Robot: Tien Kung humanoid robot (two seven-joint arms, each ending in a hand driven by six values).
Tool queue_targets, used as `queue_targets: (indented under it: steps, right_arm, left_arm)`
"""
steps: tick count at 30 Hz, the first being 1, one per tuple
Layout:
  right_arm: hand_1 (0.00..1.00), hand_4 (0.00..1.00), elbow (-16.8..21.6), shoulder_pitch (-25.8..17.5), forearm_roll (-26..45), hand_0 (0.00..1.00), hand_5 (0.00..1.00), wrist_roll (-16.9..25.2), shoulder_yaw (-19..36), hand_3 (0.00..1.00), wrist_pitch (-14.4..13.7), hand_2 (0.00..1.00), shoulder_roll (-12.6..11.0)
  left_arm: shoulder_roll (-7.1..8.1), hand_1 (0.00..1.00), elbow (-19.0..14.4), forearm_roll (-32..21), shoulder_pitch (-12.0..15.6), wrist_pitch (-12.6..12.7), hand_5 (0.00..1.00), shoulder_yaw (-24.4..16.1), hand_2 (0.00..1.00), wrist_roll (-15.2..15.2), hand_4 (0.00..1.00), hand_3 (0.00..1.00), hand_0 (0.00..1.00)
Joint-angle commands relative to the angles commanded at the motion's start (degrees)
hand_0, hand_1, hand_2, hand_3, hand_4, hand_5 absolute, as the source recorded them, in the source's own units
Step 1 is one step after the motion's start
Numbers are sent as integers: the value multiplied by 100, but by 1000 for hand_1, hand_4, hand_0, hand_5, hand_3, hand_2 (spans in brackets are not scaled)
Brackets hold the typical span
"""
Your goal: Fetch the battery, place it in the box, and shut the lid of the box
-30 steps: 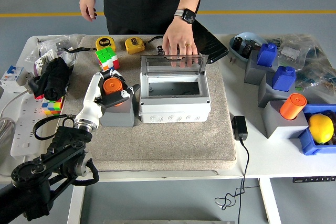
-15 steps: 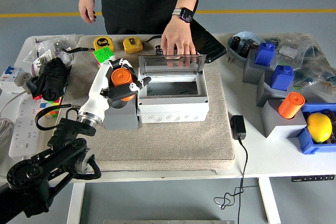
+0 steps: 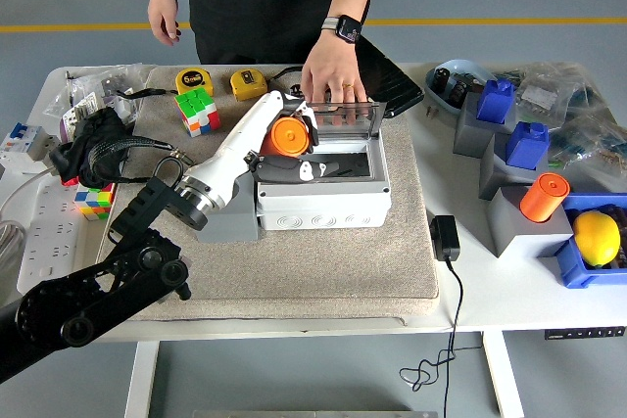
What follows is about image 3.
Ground person's left hand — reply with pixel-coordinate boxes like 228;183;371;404
299;35;369;125

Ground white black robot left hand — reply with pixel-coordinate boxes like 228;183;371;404
184;91;340;212

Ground person's right hand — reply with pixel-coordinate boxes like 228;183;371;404
148;0;183;47

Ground orange cylinder battery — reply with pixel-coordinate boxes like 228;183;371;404
519;171;571;223
259;116;314;159

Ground grey block with round hole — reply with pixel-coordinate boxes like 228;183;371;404
195;182;261;243

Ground white junction box clear lid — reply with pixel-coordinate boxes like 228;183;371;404
254;101;392;231

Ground black smartwatch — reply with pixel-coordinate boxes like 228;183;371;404
321;15;364;45

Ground large colourful puzzle cube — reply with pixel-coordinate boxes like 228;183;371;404
173;87;221;138

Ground squarish yellow tape measure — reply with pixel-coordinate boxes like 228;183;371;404
229;69;270;102

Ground black flat device case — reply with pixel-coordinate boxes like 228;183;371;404
353;33;425;119

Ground round yellow tape measure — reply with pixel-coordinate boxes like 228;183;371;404
174;68;216;95

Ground clear bags of small parts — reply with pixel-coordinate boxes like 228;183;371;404
43;63;151;125

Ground black cloth bundle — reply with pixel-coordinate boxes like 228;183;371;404
48;107;136;189

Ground light blue bowl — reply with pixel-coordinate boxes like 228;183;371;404
423;58;501;121

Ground purple packet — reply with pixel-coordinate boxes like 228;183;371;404
58;112;79;143

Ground grey holder block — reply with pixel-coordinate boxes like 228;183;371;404
478;131;557;202
489;185;574;258
452;91;518;160

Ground small colourful puzzle cube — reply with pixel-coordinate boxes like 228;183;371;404
73;182;118;222

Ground grey-brown fabric mat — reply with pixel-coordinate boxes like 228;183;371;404
95;65;440;321

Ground blue plastic block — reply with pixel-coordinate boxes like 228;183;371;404
475;78;517;124
505;120;551;169

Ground white circuit breaker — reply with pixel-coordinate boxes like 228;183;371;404
0;121;60;177

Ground clear bag of components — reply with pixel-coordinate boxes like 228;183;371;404
548;109;627;194
497;61;597;118

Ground white power strip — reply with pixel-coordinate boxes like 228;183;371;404
17;176;117;295

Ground white table leg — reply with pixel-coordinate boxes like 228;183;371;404
124;339;161;418
482;332;525;418

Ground yellow lemon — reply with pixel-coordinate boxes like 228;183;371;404
572;210;622;267

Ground blue plastic bin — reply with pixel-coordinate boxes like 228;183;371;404
554;192;627;290

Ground black table control panel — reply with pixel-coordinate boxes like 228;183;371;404
543;326;627;341

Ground black device cable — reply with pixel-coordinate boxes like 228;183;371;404
267;64;305;82

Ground black wrist strap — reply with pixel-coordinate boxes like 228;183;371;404
113;87;178;99

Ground black power adapter with cord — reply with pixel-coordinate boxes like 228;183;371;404
399;213;484;418

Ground white power cable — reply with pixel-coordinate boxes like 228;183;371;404
0;168;53;211

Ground grey coiled cable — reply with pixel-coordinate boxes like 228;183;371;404
0;219;26;270

